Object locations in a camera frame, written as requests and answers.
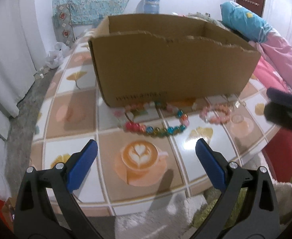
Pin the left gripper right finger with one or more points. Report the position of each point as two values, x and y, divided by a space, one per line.
258 217

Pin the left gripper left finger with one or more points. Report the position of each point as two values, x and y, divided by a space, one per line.
34 216

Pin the pink floral quilt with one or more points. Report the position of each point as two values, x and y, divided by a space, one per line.
274 68

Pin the teal cartoon pillow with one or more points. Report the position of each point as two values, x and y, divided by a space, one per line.
245 22

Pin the grey green fuzzy cushion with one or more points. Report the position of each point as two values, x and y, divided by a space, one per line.
206 18

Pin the crumpled white plastic bag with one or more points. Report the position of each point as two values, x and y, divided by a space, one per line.
55 58

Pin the white grey curtain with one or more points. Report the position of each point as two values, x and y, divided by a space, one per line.
21 55

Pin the brown cardboard box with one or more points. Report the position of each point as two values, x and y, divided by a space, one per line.
140 58

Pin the blue water jug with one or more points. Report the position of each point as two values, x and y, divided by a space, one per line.
151 6

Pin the patchwork fabric panel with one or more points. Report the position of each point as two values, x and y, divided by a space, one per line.
63 25

